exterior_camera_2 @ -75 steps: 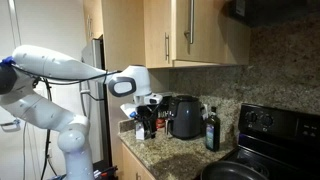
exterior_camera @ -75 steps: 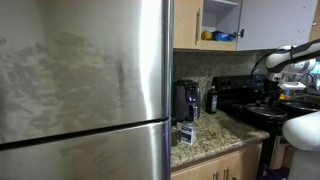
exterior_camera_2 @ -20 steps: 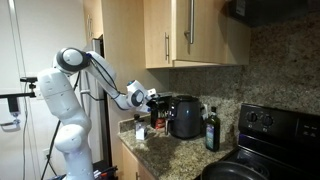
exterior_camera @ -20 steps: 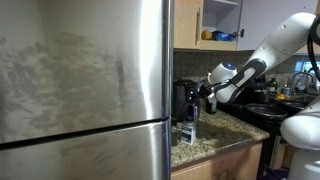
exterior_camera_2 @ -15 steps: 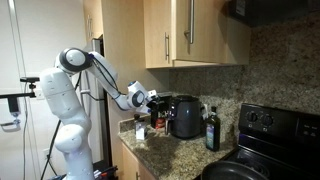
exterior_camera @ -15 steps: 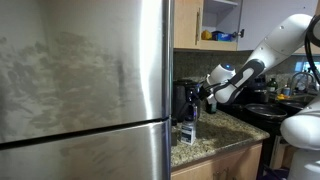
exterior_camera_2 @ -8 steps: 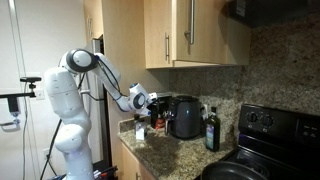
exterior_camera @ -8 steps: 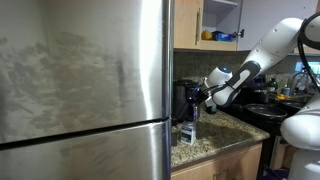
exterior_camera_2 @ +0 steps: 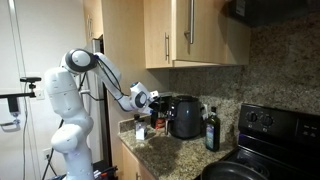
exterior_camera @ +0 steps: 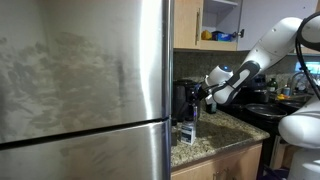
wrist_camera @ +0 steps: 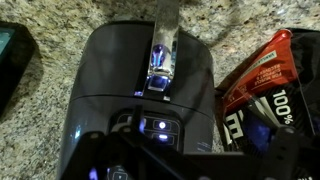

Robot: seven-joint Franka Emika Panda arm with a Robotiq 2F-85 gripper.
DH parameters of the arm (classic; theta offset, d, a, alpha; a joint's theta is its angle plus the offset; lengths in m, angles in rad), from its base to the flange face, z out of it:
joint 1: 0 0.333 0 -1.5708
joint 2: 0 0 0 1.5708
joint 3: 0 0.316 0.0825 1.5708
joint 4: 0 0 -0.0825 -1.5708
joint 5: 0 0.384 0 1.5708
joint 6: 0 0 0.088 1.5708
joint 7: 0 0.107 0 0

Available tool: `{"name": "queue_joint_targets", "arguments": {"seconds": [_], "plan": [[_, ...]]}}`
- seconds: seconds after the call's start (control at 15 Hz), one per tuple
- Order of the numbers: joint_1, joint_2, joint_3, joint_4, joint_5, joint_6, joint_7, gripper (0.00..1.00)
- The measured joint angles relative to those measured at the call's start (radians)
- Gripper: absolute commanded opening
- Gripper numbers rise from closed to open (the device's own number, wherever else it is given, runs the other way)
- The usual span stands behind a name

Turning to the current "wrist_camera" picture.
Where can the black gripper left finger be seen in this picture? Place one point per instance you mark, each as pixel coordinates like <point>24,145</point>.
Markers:
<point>137,116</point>

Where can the red black protein powder bag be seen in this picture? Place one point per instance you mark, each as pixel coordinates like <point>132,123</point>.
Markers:
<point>266,73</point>

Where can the black flat device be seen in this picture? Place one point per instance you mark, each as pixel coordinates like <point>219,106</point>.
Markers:
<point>16,66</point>

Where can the black countertop appliance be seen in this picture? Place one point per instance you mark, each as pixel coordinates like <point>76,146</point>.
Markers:
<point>110,66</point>

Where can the chrome appliance lever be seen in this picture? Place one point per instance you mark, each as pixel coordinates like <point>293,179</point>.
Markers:
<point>165,40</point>

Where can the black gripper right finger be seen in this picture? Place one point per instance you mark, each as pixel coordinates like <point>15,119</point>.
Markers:
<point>283,150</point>

